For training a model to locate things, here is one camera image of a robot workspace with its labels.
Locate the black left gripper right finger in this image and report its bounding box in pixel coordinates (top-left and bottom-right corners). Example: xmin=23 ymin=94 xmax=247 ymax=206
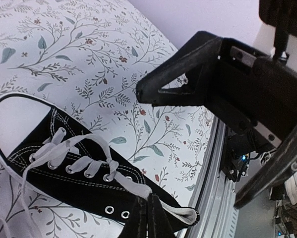
xmin=148 ymin=193 xmax=175 ymax=238

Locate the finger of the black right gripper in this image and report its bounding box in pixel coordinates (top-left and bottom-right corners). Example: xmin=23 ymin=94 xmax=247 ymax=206
xmin=136 ymin=31 xmax=223 ymax=107

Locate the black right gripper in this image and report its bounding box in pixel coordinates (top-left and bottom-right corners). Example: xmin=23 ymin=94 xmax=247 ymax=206
xmin=205 ymin=38 xmax=297 ymax=208

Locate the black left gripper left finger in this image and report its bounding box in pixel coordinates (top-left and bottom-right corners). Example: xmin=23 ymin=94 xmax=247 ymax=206
xmin=118 ymin=197 xmax=148 ymax=238

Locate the black white canvas sneaker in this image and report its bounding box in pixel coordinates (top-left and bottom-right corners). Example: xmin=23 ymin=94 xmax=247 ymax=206
xmin=0 ymin=93 xmax=200 ymax=238

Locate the floral patterned table mat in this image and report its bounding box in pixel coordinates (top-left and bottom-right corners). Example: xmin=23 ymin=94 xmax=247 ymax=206
xmin=0 ymin=0 xmax=215 ymax=238

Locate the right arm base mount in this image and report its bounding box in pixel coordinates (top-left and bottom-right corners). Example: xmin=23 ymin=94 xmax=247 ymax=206
xmin=220 ymin=127 xmax=275 ymax=182

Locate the front aluminium rail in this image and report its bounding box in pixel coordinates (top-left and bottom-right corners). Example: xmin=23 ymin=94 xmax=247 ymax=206
xmin=177 ymin=118 xmax=238 ymax=238

